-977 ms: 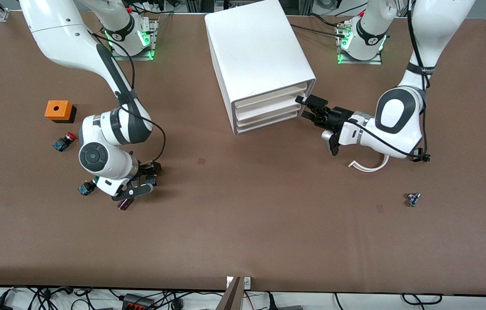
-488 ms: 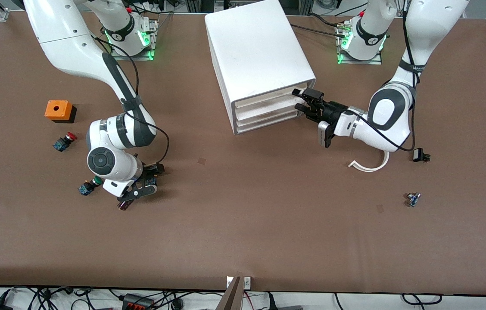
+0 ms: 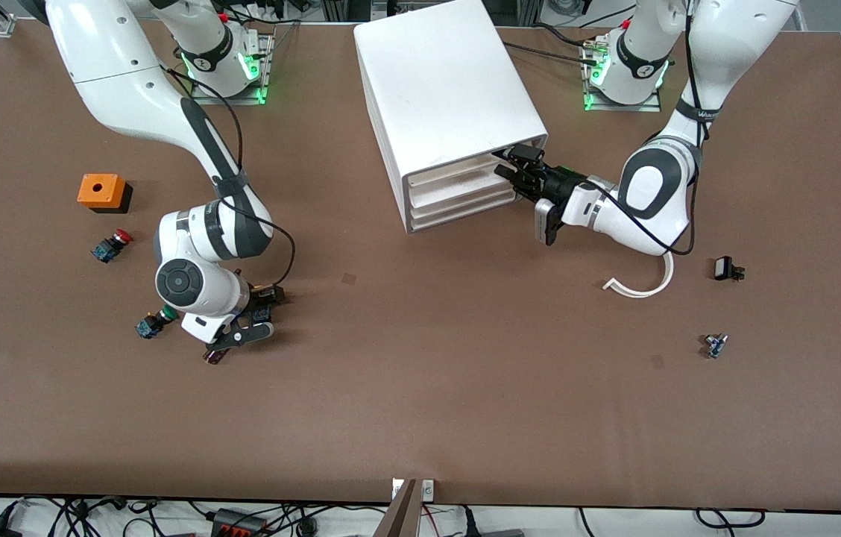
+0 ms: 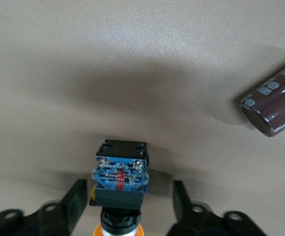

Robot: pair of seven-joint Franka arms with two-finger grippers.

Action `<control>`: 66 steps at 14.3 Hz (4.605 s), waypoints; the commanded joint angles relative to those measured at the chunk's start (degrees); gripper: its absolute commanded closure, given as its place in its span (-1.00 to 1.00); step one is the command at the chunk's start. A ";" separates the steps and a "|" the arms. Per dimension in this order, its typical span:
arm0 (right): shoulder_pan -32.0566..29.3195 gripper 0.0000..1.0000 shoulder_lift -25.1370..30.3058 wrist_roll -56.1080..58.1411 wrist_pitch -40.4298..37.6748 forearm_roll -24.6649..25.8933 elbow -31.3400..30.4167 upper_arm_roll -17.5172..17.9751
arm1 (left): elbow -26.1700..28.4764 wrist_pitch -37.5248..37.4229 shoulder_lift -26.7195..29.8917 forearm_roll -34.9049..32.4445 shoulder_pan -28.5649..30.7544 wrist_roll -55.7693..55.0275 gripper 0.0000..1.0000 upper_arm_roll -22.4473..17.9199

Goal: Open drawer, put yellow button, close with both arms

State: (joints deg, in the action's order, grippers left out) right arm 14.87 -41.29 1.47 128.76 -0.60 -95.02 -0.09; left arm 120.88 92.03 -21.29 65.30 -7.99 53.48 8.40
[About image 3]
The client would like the grey camera support post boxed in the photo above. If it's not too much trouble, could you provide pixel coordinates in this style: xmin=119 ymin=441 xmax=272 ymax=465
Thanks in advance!
xmin=372 ymin=478 xmax=425 ymax=537

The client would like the white curved plastic strip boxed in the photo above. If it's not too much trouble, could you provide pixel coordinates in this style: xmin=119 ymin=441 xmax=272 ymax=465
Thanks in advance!
xmin=603 ymin=250 xmax=675 ymax=299

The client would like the white plastic drawer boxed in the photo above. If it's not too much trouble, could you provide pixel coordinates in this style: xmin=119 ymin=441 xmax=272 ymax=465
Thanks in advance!
xmin=407 ymin=173 xmax=533 ymax=216
xmin=409 ymin=190 xmax=526 ymax=233
xmin=406 ymin=145 xmax=541 ymax=198

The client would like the black looped cable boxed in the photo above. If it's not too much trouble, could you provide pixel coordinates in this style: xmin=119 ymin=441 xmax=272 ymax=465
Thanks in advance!
xmin=695 ymin=508 xmax=766 ymax=530

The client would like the black power strip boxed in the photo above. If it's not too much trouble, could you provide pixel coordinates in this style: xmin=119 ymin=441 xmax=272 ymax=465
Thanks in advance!
xmin=210 ymin=508 xmax=270 ymax=537

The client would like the red push button switch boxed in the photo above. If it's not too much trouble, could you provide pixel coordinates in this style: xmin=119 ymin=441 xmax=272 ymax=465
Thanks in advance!
xmin=90 ymin=229 xmax=134 ymax=264

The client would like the green push button switch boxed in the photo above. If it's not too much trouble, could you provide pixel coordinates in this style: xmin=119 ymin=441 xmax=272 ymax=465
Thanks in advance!
xmin=135 ymin=306 xmax=180 ymax=341

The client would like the white drawer cabinet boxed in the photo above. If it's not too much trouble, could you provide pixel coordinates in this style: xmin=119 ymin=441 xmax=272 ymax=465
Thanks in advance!
xmin=353 ymin=0 xmax=549 ymax=235

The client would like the orange button enclosure box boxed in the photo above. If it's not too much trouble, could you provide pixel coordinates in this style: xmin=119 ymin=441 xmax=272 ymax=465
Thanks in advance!
xmin=77 ymin=174 xmax=133 ymax=215

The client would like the black table cable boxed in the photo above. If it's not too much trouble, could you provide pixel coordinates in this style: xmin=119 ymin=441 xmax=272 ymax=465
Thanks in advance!
xmin=501 ymin=39 xmax=594 ymax=66

